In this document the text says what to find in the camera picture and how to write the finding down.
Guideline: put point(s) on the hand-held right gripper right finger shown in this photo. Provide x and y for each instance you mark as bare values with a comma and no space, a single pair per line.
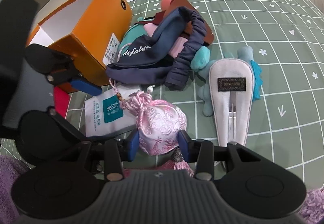
183,143

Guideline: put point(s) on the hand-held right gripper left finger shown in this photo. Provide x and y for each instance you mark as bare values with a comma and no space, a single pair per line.
134,144

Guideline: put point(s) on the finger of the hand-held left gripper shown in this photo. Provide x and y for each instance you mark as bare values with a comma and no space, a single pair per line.
86,87
67,125

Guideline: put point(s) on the pink brocade tassel pouch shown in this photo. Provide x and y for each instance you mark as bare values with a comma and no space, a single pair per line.
157,122

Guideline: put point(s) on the orange cardboard box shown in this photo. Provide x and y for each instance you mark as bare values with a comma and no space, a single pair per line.
101,24

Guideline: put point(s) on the pink soft block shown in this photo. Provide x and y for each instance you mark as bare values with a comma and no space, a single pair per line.
177,46

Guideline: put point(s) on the red box with clear window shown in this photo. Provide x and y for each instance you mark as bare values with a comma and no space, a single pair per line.
62,102

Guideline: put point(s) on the white sachet with teal label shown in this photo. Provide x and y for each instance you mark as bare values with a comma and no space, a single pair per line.
98,117

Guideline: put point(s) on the grey-blue plush toy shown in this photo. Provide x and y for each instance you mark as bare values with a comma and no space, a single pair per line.
207,97

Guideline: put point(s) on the small white bead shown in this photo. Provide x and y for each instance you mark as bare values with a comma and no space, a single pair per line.
150,89

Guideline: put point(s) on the purple fuzzy garment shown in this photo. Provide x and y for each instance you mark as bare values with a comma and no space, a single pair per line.
10,176

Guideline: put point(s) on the navy ruched headband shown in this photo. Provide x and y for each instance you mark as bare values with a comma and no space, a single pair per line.
182,62

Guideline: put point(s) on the brown leather pouch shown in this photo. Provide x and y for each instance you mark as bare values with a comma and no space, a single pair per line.
206,34

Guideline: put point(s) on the salmon pink ball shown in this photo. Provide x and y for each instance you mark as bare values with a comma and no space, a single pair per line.
168,2

